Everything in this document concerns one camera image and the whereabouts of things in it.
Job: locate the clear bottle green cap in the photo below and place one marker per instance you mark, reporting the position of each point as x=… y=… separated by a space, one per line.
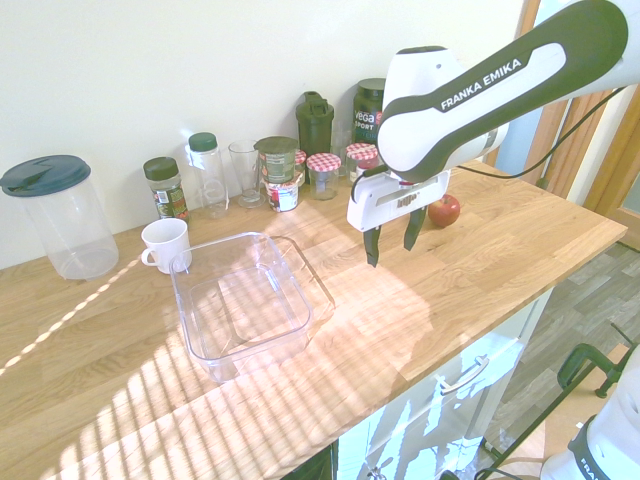
x=209 y=175

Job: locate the white ceramic mug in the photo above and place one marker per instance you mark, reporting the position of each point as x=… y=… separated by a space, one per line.
x=167 y=245

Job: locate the wooden door frame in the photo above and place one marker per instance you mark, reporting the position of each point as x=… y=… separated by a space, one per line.
x=612 y=150

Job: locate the white kitchen cabinet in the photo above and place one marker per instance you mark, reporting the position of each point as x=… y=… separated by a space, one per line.
x=440 y=420

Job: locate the white yogurt cup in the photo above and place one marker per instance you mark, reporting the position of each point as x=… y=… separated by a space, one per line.
x=282 y=196

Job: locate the clear jug dark blue lid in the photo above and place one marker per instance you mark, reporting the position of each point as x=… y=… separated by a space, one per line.
x=65 y=220

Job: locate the green plastic tub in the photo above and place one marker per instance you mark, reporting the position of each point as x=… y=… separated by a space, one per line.
x=277 y=162

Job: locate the red apple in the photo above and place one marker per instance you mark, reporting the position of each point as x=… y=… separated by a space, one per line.
x=445 y=211

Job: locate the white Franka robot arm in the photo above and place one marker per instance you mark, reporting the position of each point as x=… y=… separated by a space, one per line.
x=475 y=100

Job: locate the clear plastic rectangular container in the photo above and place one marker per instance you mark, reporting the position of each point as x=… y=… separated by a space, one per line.
x=240 y=310

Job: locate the glass jar red checked lid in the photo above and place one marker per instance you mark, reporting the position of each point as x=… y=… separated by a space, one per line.
x=300 y=161
x=361 y=157
x=323 y=175

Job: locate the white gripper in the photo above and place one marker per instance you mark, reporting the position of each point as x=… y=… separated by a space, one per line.
x=395 y=200

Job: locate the black shaker bottle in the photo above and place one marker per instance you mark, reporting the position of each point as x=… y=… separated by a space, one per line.
x=314 y=125

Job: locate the black clamp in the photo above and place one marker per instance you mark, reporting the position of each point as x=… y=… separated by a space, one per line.
x=582 y=357

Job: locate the spice jar dark lid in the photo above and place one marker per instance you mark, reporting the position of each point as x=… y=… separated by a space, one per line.
x=166 y=190

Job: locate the dark green protein powder tub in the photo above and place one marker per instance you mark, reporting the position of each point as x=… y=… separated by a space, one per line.
x=369 y=110

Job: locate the tall footed drinking glass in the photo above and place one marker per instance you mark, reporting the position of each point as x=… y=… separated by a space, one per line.
x=247 y=170

